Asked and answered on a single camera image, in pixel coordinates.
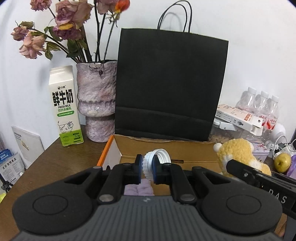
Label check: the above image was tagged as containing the blue white leaflet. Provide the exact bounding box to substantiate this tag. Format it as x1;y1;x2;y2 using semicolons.
0;148;25;186

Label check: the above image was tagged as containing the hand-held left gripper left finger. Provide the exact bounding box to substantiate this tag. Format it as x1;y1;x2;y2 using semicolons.
63;154;143;205

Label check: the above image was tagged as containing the white yellow alpaca plush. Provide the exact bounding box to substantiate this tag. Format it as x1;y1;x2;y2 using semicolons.
213;138;272;179

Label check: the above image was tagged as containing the white cable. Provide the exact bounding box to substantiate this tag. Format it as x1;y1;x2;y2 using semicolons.
270;137;296;158

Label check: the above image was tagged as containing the purple mottled vase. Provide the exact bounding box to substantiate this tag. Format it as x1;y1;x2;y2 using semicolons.
76;60;118;142

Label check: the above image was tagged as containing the yellow apple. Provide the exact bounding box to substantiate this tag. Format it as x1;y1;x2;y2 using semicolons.
274;153;291;173

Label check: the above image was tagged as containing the clear water bottle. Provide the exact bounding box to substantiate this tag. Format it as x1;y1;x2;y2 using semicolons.
236;87;257;114
253;91;270;121
265;95;280;131

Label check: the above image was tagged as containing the pale printed tin box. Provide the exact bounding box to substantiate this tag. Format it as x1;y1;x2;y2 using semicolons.
252;141;270;160

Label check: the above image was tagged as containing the clear food container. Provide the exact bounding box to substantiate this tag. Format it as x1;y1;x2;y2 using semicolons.
209;118;245;142

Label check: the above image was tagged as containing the purple tissue pack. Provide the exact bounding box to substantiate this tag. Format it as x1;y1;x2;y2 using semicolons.
287;154;296;179

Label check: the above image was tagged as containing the white pink paper box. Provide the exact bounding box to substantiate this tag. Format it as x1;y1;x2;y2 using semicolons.
215;103;266;137

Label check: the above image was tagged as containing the white green milk carton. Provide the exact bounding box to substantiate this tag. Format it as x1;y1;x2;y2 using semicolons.
49;65;81;147

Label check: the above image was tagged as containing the black paper bag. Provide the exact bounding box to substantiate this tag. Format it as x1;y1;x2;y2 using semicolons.
115;0;229;142

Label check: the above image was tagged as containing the white booklet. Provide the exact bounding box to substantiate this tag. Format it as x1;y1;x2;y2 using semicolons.
11;126;45;163

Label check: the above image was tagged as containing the small white desk fan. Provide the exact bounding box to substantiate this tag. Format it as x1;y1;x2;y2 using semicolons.
266;123;287;149

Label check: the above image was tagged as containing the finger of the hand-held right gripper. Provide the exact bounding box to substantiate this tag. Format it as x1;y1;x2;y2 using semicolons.
226;159;262;184

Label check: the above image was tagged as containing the red cardboard box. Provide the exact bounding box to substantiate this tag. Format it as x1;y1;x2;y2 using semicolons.
97;134;232;197

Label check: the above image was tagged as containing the purple fluffy headband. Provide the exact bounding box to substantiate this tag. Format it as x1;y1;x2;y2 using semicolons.
124;178;155;197

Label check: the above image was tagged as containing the bottle with white cap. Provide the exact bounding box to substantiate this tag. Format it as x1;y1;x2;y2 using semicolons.
142;149;172;181

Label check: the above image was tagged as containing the dried pink rose bouquet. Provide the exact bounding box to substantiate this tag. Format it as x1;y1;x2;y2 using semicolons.
10;0;131;64

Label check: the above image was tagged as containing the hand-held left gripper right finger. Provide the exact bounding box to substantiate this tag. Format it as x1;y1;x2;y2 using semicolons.
153;157;232;205

